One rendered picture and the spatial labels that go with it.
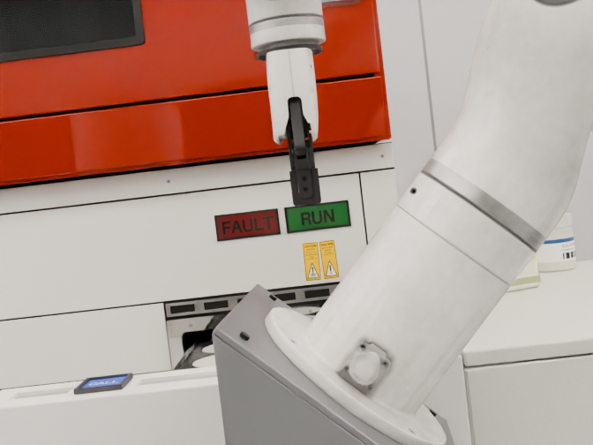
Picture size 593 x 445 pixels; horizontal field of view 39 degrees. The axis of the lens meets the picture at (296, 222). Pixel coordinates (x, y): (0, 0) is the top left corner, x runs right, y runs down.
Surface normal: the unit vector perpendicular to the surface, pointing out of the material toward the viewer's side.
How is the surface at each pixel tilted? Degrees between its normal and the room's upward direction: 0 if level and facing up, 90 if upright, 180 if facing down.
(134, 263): 90
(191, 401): 90
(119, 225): 90
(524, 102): 99
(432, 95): 90
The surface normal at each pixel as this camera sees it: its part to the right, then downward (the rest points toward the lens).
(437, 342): 0.30, 0.32
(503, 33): -0.88, 0.18
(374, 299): -0.51, -0.26
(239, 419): -0.08, 0.06
